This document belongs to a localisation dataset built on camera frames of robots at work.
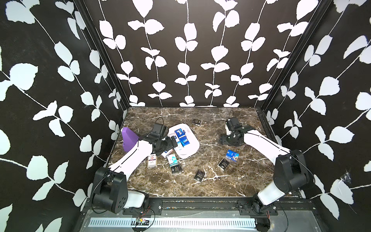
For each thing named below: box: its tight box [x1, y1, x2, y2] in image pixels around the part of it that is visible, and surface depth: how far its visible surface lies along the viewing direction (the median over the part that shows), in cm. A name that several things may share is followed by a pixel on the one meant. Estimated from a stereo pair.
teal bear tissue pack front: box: [166, 153, 179, 167], surface depth 90 cm
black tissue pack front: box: [193, 169, 206, 183], surface depth 85 cm
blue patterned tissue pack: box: [225, 149, 240, 162], surface depth 93 cm
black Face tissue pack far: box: [192, 118, 202, 127], surface depth 112 cm
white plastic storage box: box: [167, 123, 200, 159], surface depth 97 cm
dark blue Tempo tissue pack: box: [178, 135, 191, 148], surface depth 100 cm
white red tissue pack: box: [147, 153, 157, 168], surface depth 90 cm
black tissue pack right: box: [217, 157, 230, 172], surface depth 90 cm
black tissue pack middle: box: [171, 164, 183, 174], surface depth 87 cm
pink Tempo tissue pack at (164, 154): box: [160, 148, 174, 159], surface depth 93 cm
